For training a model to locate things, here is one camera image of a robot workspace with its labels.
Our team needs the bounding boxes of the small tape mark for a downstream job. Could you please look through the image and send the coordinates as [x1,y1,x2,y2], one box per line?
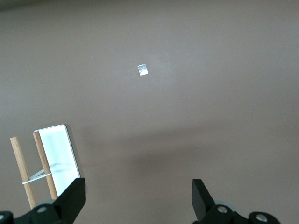
[137,63,150,77]

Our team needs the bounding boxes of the white rubber band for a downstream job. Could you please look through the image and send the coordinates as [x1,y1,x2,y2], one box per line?
[21,169,52,185]

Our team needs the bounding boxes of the white rectangular tray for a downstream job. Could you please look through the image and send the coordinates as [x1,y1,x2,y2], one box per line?
[33,124,81,198]

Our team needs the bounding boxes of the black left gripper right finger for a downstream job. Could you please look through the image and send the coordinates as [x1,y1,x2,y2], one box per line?
[192,179,280,224]

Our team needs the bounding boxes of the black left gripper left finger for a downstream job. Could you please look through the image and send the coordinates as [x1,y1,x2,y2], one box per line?
[0,177,86,224]

